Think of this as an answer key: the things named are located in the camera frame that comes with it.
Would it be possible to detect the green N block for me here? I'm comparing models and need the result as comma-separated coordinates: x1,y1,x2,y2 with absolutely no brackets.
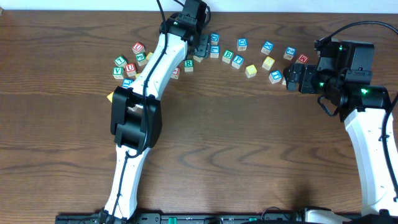
193,55,204,63

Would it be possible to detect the green R block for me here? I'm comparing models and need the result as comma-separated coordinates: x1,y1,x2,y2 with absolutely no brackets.
184,60,194,72

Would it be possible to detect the red u block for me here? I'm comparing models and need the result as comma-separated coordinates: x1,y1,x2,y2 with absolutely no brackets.
132,42,146,55
124,63,137,77

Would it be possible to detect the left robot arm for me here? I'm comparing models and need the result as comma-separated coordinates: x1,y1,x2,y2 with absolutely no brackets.
100,11,211,223

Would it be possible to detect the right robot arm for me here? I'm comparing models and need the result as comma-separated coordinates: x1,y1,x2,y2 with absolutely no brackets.
283,40,397,223

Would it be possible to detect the blue L block centre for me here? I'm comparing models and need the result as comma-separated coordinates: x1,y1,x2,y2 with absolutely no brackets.
210,45,220,58

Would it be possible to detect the blue l block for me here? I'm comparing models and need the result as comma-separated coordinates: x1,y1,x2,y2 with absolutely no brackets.
122,78,134,89
210,45,220,58

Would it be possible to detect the blue D block top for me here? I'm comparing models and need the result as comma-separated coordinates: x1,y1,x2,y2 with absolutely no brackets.
210,33,220,45

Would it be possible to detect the blue d block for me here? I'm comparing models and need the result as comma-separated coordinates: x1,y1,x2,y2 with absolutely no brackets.
210,33,220,45
237,38,248,51

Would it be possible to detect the red M block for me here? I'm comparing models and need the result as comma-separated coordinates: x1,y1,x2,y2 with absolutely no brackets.
295,54,309,64

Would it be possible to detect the blue T block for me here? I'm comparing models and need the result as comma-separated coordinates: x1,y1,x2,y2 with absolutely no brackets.
269,70,283,84

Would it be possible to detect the blue 2 block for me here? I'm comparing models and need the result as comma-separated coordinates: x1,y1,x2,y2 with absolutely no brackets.
283,47,296,60

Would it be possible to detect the green B block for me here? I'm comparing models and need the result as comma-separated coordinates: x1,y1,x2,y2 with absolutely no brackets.
222,50,234,63

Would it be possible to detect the red A block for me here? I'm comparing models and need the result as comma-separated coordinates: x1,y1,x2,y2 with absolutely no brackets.
171,67,180,79

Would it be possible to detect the yellow S block right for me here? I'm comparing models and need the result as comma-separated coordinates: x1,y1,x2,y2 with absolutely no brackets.
262,56,275,71

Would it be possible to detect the blue P block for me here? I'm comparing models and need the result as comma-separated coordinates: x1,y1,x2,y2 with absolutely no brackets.
231,55,244,69

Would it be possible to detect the blue D block right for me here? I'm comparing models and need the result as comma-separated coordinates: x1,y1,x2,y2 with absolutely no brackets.
237,38,248,51

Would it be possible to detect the yellow C block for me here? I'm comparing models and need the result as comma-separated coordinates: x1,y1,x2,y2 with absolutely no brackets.
146,52,153,61

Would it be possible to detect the blue X block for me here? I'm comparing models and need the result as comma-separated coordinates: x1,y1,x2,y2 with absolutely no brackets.
261,40,274,55

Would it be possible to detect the plain yellow block centre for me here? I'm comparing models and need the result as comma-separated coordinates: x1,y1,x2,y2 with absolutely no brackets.
245,65,257,78

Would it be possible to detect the green J block left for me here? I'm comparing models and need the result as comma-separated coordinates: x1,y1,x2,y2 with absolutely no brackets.
136,52,147,66

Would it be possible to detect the blue L block left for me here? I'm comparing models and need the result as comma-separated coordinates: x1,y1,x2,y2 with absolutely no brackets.
122,78,134,89

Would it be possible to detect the green V block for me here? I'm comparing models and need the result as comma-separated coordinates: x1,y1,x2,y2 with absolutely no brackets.
113,67,124,80

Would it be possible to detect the yellow block far left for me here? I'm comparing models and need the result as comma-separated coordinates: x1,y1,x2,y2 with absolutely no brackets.
107,92,114,103

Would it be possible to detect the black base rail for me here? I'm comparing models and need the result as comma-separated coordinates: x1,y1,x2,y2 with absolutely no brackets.
55,211,292,224

